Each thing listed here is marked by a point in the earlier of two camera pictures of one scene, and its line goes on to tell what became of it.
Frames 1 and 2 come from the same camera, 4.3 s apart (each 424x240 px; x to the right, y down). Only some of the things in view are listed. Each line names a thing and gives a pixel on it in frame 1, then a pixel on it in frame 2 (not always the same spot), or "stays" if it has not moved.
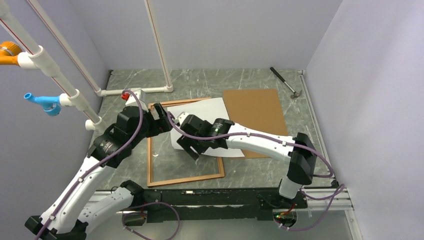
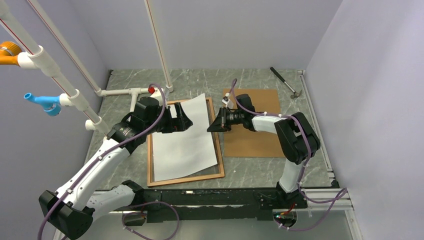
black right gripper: x=186 y=143 → x=220 y=124
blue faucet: x=51 y=104 stays
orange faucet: x=9 y=52 stays
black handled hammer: x=296 y=93 stays
